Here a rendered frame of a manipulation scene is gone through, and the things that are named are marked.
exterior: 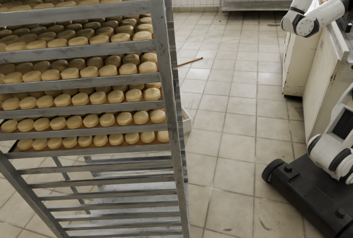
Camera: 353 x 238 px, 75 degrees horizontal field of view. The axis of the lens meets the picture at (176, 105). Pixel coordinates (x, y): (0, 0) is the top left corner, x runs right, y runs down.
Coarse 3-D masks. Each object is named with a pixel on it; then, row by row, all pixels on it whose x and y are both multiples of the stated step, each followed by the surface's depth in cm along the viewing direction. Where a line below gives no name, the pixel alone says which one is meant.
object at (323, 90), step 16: (352, 32) 169; (320, 48) 187; (352, 48) 149; (320, 64) 179; (336, 64) 142; (320, 80) 171; (336, 80) 147; (304, 96) 223; (320, 96) 164; (336, 96) 153; (304, 112) 212; (320, 112) 164; (320, 128) 171
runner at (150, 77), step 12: (156, 72) 61; (0, 84) 63; (12, 84) 63; (24, 84) 63; (36, 84) 63; (48, 84) 63; (60, 84) 63; (72, 84) 63; (84, 84) 63; (96, 84) 63; (108, 84) 63; (120, 84) 63
